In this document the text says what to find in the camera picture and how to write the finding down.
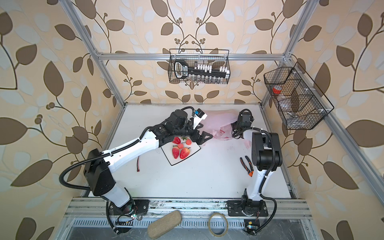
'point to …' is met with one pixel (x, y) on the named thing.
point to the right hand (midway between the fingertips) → (231, 120)
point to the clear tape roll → (226, 226)
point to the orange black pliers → (251, 173)
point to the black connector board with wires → (138, 169)
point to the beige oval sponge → (164, 224)
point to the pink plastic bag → (218, 123)
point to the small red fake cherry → (180, 145)
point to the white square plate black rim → (167, 150)
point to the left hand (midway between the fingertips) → (208, 129)
